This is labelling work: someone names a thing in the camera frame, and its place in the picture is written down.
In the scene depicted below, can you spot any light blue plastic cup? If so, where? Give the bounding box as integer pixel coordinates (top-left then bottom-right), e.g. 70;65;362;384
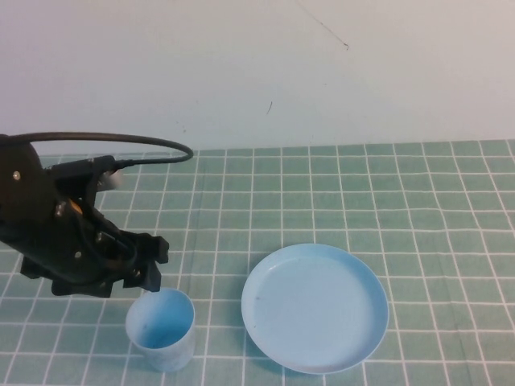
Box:
125;287;196;372

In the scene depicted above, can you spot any light blue plastic plate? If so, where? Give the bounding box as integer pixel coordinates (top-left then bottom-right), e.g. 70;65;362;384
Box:
241;243;390;376

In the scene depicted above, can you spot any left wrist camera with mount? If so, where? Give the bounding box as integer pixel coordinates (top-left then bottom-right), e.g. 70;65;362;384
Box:
42;155;125;192

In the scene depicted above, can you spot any green white checked tablecloth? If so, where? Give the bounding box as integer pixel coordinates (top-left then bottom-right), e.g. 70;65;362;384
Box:
0;138;515;386

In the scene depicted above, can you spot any black camera cable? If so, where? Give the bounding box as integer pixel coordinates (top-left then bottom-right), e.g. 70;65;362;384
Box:
0;131;195;166

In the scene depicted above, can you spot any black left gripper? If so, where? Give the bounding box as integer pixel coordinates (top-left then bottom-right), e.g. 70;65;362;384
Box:
19;196;171;299

